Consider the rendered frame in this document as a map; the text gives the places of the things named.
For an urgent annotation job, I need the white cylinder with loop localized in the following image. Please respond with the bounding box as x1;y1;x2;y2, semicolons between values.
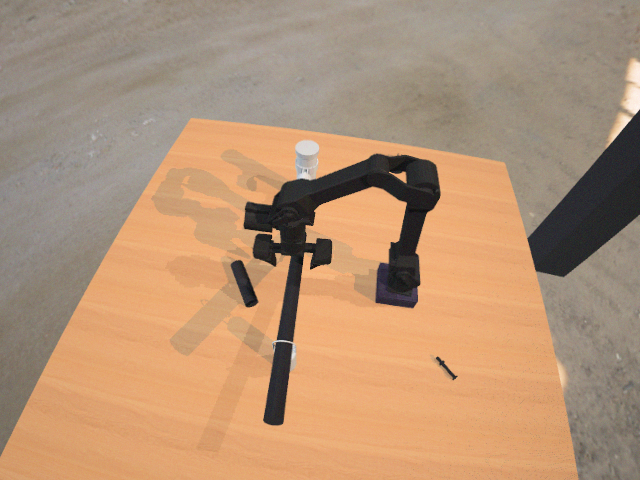
272;340;297;371

